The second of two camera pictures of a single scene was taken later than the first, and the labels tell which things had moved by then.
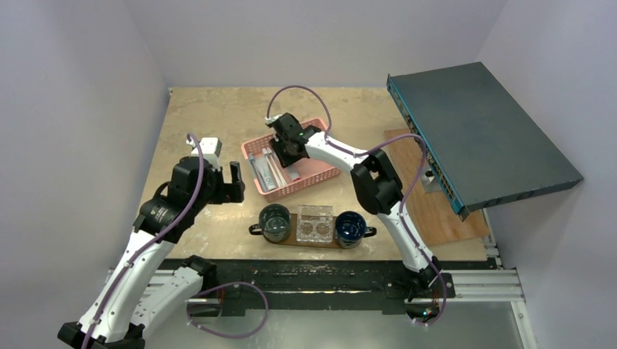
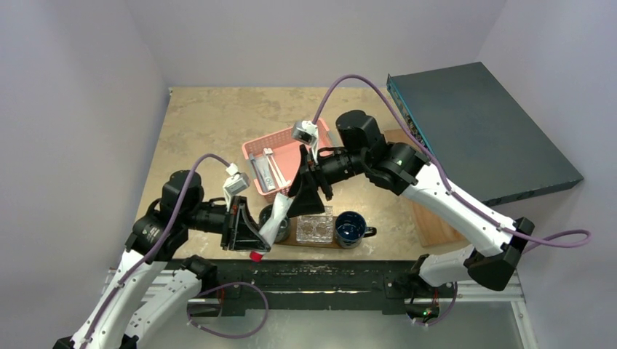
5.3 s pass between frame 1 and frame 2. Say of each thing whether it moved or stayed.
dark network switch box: stayed
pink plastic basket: stayed
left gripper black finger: moved
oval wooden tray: stayed
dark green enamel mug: stayed
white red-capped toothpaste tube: moved
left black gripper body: moved
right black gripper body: moved
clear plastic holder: stayed
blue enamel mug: stayed
